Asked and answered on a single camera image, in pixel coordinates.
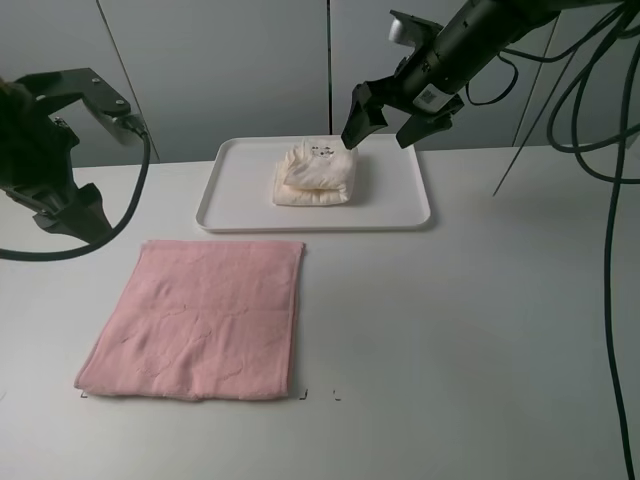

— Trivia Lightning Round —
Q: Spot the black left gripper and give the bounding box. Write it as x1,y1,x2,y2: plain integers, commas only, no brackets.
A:
1,82,112,244

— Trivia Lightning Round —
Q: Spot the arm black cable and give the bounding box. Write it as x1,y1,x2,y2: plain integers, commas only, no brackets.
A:
0,127,153,263
464,0,640,480

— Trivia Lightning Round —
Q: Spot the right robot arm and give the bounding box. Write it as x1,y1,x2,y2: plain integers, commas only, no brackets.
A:
341,0,596,150

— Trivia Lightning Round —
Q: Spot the pink towel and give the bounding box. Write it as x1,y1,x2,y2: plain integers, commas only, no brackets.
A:
74,240,305,401

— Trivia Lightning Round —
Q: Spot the white rectangular plastic tray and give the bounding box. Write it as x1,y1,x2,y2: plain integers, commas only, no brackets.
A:
195,134,431,233

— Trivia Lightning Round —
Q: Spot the cream white towel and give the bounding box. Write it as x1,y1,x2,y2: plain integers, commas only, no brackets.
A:
272,137,358,207

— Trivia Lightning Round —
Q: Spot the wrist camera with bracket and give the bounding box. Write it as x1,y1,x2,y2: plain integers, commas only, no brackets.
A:
14,68,147,145
388,10,443,49

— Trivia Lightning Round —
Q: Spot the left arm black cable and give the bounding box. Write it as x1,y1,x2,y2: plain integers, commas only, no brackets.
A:
0,127,153,263

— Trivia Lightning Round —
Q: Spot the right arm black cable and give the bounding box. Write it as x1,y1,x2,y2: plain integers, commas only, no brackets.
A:
464,0,640,480

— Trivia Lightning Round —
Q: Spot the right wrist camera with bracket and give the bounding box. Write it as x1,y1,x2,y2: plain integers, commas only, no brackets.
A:
388,10,443,49

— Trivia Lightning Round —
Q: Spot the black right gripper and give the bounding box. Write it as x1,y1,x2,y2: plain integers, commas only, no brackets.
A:
341,35,463,149

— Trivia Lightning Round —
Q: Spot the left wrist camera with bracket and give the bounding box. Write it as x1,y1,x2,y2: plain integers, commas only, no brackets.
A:
14,68,147,145

